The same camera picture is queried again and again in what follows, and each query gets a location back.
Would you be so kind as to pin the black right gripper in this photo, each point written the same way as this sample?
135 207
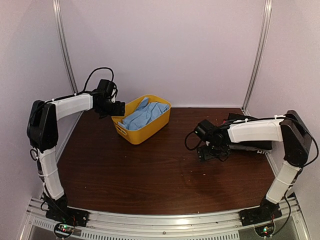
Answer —
206 156

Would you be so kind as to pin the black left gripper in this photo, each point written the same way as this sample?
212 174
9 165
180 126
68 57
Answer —
119 110

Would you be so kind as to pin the grey shirt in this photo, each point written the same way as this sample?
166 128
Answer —
252 149

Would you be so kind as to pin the light blue long sleeve shirt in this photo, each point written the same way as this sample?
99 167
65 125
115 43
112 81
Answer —
145 113

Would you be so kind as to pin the yellow plastic basket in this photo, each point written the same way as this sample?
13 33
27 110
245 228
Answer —
141 135

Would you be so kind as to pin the black shirt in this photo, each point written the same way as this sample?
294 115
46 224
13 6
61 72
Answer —
247 145

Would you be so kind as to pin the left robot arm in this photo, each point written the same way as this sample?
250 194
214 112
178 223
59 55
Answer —
42 131

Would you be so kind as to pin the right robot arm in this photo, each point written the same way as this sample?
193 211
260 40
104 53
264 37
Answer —
250 133

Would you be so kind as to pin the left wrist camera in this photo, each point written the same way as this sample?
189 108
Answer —
108 90

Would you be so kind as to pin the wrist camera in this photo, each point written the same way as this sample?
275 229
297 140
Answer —
108 90
203 129

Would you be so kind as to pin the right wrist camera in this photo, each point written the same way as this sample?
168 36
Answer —
203 129

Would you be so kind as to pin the aluminium front rail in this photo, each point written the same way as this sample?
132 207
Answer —
224 225

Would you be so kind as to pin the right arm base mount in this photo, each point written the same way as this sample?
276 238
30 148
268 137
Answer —
257 215

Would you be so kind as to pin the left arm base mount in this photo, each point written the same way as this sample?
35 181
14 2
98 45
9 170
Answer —
73 217

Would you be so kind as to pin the left aluminium frame post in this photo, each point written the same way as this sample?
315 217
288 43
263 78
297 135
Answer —
63 44

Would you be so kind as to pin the aluminium frame post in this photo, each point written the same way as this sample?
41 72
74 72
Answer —
263 36
63 44

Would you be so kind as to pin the right aluminium frame post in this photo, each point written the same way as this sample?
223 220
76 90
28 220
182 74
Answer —
263 36

